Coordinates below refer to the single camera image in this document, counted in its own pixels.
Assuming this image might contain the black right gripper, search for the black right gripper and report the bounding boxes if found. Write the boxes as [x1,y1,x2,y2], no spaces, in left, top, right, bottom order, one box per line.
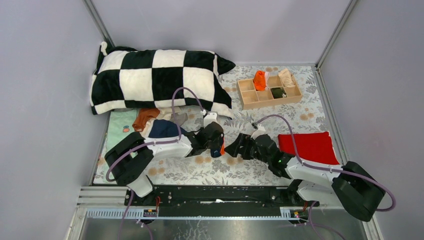
[223,133,271,165]

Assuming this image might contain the navy underwear orange trim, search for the navy underwear orange trim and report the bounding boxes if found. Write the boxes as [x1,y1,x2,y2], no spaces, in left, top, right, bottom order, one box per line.
[210,139,225,158]

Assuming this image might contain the wooden compartment organizer box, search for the wooden compartment organizer box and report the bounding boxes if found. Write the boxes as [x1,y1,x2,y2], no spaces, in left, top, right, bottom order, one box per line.
[236,74,303,110]

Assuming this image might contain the orange underwear white trim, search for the orange underwear white trim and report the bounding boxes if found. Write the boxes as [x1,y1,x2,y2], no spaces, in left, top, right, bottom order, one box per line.
[252,70,269,91]

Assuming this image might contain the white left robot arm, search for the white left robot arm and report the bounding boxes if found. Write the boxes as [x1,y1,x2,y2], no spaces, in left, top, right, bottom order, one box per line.
[104,120,224,206]

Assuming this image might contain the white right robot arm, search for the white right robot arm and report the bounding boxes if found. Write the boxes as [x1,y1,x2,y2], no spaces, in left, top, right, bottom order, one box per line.
[224,133,386,222]

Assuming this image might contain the grey garment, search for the grey garment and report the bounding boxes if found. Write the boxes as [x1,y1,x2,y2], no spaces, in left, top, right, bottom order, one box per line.
[170,113,188,126]

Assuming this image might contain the cream beige garment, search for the cream beige garment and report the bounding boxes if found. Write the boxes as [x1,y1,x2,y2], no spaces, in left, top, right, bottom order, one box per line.
[137,107,174,137]

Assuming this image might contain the plain navy garment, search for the plain navy garment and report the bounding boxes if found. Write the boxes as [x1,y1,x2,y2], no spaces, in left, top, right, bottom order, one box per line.
[145,119,188,139]

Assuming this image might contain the floral bed sheet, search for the floral bed sheet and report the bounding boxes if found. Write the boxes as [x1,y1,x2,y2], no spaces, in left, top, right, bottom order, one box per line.
[92,65,345,187]

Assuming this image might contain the rolled dark green garment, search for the rolled dark green garment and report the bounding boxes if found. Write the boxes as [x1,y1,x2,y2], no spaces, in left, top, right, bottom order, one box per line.
[270,87,287,99]

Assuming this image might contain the rust brown garment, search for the rust brown garment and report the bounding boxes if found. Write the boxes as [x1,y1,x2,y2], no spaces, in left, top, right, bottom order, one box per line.
[132,108,160,132]

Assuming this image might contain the red folded cloth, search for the red folded cloth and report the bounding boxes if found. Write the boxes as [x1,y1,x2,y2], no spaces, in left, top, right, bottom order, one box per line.
[294,131,340,165]

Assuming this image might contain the rolled beige garment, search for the rolled beige garment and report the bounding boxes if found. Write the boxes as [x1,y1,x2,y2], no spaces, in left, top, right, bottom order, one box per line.
[278,68,296,88]

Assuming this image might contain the mint green printed cloth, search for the mint green printed cloth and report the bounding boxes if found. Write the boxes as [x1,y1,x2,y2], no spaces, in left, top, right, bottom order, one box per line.
[105,109,138,151]

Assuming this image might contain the black white checkered pillow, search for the black white checkered pillow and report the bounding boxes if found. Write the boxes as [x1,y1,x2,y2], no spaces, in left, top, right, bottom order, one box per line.
[89,42,236,118]

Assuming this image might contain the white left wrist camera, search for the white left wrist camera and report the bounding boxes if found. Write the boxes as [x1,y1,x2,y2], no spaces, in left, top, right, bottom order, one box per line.
[203,112,218,128]

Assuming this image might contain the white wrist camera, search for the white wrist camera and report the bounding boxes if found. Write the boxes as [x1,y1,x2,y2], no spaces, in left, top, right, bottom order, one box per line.
[251,122,267,140]
[203,112,218,128]

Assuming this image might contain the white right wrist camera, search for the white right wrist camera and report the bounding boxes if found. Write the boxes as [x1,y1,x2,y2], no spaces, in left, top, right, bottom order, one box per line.
[251,122,267,140]

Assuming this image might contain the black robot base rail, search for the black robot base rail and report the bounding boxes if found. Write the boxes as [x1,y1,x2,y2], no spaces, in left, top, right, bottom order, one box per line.
[124,185,320,213]

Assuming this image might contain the perforated metal cable tray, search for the perforated metal cable tray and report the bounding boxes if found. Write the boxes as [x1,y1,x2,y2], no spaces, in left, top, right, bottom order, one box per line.
[86,208,306,221]

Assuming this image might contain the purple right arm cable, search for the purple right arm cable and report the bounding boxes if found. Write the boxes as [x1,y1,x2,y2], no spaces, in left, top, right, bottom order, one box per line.
[251,114,397,240]

